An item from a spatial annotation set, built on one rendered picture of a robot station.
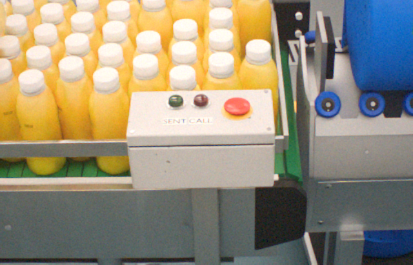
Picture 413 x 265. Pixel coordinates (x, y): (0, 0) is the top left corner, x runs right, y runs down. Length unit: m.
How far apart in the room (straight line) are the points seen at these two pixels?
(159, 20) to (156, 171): 0.39
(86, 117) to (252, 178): 0.32
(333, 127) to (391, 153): 0.11
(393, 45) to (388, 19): 0.04
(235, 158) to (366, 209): 0.49
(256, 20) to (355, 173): 0.32
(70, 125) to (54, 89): 0.06
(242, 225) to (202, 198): 0.17
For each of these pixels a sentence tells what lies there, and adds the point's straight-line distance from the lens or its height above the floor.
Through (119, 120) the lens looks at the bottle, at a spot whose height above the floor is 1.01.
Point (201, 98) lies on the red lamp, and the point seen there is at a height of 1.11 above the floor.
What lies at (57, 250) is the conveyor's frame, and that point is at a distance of 1.49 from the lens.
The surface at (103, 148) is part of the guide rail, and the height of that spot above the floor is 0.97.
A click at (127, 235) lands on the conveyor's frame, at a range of 1.44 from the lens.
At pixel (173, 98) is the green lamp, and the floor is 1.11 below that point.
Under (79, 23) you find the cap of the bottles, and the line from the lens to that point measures 1.44.
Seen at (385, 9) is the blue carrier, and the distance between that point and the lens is 1.31.
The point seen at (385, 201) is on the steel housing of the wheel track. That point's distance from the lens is 1.58.
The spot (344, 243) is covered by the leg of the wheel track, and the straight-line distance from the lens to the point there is 1.67.
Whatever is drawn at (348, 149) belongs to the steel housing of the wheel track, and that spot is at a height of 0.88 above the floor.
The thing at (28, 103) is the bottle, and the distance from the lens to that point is 1.33.
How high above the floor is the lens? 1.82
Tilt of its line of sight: 39 degrees down
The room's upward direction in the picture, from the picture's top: 2 degrees counter-clockwise
